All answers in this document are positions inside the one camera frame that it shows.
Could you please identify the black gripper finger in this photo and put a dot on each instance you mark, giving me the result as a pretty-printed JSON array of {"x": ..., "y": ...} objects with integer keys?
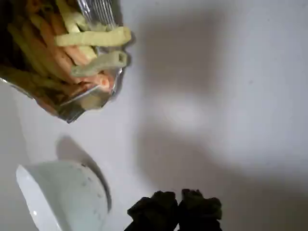
[
  {"x": 156, "y": 211},
  {"x": 199, "y": 214}
]

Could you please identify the yellow-green veggie straw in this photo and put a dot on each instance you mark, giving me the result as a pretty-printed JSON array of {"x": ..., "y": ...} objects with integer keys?
[{"x": 91, "y": 38}]

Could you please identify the white scalloped ceramic bowl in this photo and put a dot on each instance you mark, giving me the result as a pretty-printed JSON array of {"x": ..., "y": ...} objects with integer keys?
[{"x": 60, "y": 192}]

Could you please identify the veggie straw snack packet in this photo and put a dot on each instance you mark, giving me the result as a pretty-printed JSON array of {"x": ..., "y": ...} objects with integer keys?
[{"x": 72, "y": 109}]

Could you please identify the orange veggie straw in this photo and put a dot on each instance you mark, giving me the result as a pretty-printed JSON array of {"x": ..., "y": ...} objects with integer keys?
[{"x": 104, "y": 83}]

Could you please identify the pale green curved veggie straw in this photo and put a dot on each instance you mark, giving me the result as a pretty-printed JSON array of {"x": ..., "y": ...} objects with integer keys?
[{"x": 103, "y": 63}]

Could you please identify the pale yellow veggie straw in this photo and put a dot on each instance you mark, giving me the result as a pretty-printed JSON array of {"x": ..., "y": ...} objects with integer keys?
[{"x": 72, "y": 16}]

